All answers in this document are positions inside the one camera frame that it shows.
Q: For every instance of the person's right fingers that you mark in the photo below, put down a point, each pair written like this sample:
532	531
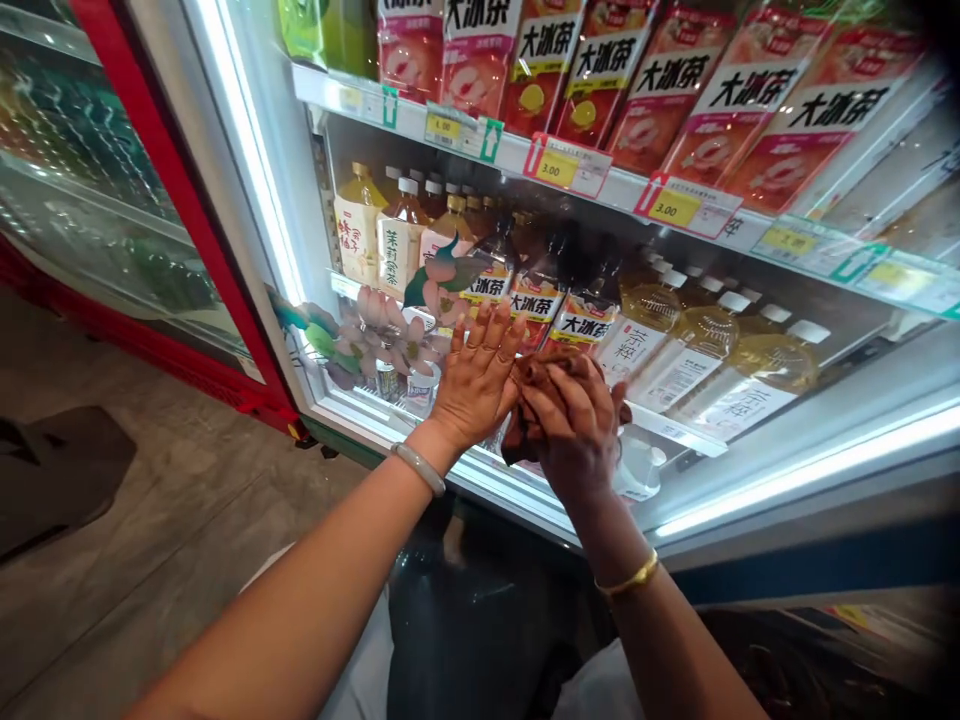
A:
562	394

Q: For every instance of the green drink bottles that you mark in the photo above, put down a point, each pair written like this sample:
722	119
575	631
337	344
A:
322	30

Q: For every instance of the group of dark tea bottles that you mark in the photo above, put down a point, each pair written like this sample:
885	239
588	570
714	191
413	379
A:
540	285

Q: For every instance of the row of large red-label bottles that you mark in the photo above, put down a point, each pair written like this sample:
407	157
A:
675	82

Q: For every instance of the white glass-door display fridge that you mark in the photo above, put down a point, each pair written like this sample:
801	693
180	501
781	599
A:
247	195

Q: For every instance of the small white cup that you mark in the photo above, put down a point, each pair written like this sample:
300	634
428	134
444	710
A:
422	390

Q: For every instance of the person's left hand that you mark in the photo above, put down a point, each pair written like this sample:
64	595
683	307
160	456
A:
472	390

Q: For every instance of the amber bottle with orange label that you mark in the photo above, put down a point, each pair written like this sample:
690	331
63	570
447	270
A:
358	225

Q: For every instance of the red glass-door fridge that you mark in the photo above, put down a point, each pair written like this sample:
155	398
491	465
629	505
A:
112	195

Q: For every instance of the group of pale yellow bottles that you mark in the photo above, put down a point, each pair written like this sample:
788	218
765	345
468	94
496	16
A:
705	352

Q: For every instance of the person's body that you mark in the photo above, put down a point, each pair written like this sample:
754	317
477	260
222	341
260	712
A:
360	667

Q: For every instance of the small drink can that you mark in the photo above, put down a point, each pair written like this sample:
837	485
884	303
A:
386	381

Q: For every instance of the white plastic bottle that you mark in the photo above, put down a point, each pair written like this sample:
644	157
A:
637	465

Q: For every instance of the brown cleaning cloth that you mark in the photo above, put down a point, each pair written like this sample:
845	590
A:
544	367

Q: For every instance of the person's right hand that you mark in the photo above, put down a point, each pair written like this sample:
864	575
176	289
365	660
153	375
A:
581	442

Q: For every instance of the row of shelf price tags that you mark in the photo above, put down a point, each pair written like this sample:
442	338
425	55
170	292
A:
570	169

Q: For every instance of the pink flower door sticker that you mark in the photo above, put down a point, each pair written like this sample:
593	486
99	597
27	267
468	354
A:
367	337

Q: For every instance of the amber bottle with green-print label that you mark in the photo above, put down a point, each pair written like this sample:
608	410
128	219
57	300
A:
397	247

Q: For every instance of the amber bottle with pink label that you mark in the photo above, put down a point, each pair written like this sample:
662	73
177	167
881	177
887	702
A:
439	232

